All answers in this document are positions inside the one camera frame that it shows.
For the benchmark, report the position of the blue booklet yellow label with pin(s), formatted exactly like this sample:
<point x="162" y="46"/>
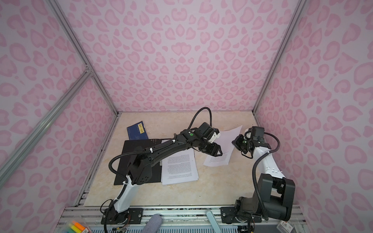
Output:
<point x="137" y="131"/>

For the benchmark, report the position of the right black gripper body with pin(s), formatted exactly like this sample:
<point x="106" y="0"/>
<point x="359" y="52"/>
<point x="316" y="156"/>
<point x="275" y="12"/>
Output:
<point x="243" y="144"/>

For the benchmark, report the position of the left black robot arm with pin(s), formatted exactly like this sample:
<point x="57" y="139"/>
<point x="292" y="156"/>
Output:
<point x="136" y="167"/>

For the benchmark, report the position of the red white label box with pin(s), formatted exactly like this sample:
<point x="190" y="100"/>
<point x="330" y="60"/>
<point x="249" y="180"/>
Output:
<point x="285" y="227"/>

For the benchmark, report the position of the light blue tool handle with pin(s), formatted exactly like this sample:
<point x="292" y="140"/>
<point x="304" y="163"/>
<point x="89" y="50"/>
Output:
<point x="214" y="224"/>

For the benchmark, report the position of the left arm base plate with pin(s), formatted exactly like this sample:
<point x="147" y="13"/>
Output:
<point x="131" y="216"/>

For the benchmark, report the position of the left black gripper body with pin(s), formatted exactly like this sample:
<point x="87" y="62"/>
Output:
<point x="208" y="147"/>

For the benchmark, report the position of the paper sheet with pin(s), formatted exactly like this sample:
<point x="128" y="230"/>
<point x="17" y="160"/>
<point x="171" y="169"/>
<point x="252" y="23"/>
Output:
<point x="225" y="141"/>
<point x="179" y="168"/>

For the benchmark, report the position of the grey foam roller handle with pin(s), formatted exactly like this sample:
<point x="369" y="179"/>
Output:
<point x="153" y="225"/>

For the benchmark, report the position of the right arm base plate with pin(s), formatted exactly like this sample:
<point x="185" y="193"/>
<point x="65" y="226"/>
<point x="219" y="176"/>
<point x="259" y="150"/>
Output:
<point x="230" y="215"/>

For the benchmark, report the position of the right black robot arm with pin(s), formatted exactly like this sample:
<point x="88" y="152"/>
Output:
<point x="273" y="194"/>

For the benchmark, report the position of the highlighter pens box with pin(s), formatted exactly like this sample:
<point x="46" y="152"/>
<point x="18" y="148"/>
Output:
<point x="75" y="227"/>

